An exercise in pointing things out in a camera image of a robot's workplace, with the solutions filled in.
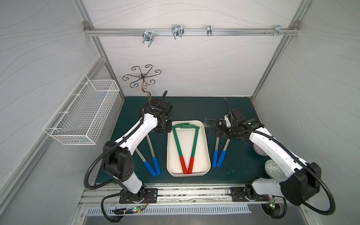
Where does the steel blue hoe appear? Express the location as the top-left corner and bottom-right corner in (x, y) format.
(136, 148), (157, 177)
(146, 135), (162, 176)
(216, 139), (230, 168)
(203, 118), (222, 168)

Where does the green red hoe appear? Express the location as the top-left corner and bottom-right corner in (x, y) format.
(181, 123), (200, 174)
(172, 123), (188, 174)

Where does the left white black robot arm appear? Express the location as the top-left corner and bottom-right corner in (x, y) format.
(102, 91), (173, 195)

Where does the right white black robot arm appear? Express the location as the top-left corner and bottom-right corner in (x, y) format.
(215, 109), (321, 205)

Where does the white plastic storage tray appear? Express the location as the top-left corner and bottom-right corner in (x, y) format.
(166, 121), (211, 178)

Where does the purple ceramic bowl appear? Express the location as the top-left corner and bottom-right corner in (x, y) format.
(253, 143), (268, 156)

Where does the bronze scroll jewelry stand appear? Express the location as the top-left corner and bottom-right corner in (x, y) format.
(122, 64), (162, 106)

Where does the green patterned ceramic bowl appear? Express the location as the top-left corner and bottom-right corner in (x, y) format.
(264, 159), (287, 179)

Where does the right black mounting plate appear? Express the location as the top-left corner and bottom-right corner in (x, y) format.
(228, 187), (268, 202)

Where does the black mounting plate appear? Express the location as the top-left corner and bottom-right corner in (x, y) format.
(119, 187), (158, 204)
(228, 187), (268, 202)

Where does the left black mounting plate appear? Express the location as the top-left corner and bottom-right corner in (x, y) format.
(119, 187), (158, 204)

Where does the left metal u-bolt clamp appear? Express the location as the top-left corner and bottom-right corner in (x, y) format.
(142, 31), (154, 47)

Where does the double metal u-bolt clamp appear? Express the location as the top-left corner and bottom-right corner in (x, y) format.
(171, 25), (184, 39)

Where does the small metal clamp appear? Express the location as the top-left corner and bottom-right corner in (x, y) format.
(207, 25), (212, 37)

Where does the right metal bolt clamp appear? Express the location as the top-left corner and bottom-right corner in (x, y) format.
(265, 25), (290, 37)

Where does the left black corrugated cable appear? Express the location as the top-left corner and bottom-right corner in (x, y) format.
(83, 108), (147, 223)

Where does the black corrugated cable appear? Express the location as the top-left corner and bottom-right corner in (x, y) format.
(83, 108), (147, 223)
(224, 112), (337, 216)

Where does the white slotted cable duct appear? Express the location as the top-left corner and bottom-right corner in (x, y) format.
(104, 204), (251, 217)

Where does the white wire basket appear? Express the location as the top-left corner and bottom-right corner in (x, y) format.
(43, 75), (120, 145)

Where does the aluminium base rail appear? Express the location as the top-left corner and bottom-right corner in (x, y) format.
(78, 184), (309, 207)

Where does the right black corrugated cable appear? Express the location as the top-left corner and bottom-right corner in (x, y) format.
(224, 112), (337, 216)

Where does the horizontal aluminium rail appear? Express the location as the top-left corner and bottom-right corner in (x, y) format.
(84, 27), (301, 37)

